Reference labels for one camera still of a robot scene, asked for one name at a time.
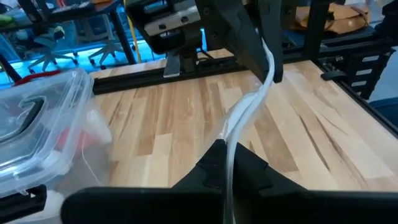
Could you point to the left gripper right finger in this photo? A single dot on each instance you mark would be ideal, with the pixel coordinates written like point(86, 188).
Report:
point(295, 208)

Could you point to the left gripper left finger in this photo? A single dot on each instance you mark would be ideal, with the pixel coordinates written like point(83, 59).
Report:
point(155, 205)

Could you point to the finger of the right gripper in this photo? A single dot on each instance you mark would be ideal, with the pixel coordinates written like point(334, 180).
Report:
point(275, 31)
point(233, 28)

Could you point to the clear plastic zip bag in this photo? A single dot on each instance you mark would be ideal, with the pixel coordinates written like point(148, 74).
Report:
point(245, 105)

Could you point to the white roll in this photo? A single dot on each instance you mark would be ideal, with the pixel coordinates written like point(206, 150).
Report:
point(99, 130)

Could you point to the brown leather bag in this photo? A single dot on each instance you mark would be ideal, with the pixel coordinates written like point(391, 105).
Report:
point(335, 18)

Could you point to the black unit white labels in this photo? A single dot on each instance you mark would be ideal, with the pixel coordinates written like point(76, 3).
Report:
point(367, 71)

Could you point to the red item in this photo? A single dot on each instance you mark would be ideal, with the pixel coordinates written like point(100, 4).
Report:
point(66, 138)

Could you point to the grey office chair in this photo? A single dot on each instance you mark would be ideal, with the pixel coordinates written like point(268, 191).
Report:
point(109, 46)
point(46, 42)

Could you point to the clear lidded plastic box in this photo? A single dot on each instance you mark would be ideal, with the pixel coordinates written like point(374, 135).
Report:
point(62, 93)

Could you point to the black keyboard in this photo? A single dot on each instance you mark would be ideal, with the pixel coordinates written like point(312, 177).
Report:
point(73, 8)

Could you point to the right wrist camera silver plate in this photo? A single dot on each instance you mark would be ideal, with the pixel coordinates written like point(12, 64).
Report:
point(171, 21)

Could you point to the black aluminium table frame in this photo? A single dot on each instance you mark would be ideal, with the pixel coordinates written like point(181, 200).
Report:
point(155, 79)

